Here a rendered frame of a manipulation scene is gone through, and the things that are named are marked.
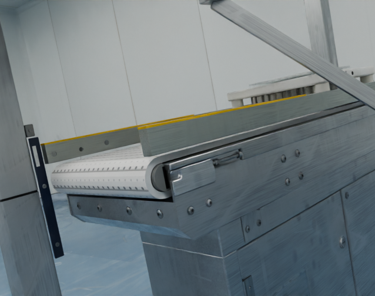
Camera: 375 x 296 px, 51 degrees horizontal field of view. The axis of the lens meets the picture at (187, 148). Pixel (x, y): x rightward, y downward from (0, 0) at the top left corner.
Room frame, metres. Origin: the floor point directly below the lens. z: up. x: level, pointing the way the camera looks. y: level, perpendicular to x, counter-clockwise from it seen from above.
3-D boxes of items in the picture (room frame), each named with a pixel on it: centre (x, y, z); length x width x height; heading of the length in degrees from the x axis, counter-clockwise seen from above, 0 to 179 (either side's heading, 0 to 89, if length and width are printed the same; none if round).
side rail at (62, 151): (1.08, -0.26, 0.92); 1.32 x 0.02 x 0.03; 132
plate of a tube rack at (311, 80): (0.92, -0.28, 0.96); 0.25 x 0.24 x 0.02; 43
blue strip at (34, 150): (0.63, 0.24, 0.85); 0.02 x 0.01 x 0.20; 132
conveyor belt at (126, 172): (0.99, -0.36, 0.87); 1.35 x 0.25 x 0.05; 132
